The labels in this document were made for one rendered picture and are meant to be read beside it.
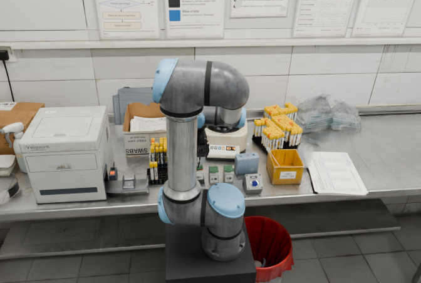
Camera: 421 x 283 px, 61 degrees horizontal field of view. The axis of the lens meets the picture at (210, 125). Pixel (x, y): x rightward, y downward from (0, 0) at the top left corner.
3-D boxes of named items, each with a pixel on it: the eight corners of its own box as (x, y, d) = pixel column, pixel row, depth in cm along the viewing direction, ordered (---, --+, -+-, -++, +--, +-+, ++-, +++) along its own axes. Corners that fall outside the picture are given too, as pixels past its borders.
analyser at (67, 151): (36, 205, 144) (16, 143, 129) (53, 163, 168) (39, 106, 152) (113, 200, 148) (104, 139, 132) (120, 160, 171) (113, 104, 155)
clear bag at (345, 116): (324, 129, 200) (329, 107, 192) (323, 114, 214) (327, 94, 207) (363, 134, 196) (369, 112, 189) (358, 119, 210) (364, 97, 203)
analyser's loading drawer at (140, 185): (98, 195, 147) (96, 185, 144) (100, 185, 152) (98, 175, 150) (148, 192, 149) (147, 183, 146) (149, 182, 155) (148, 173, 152)
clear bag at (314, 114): (299, 136, 193) (305, 105, 183) (282, 120, 207) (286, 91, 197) (338, 127, 202) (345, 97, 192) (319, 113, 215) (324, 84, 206)
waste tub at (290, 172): (271, 185, 158) (274, 167, 153) (265, 166, 169) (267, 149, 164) (301, 185, 159) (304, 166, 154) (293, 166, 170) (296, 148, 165)
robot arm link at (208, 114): (214, 113, 124) (217, 99, 133) (182, 111, 124) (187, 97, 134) (213, 133, 128) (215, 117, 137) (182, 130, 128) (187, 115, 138)
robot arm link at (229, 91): (257, 56, 87) (245, 104, 135) (212, 54, 87) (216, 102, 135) (255, 102, 85) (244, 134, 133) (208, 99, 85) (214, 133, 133)
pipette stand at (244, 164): (237, 179, 161) (239, 161, 156) (232, 169, 167) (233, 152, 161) (258, 176, 163) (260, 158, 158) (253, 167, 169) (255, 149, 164)
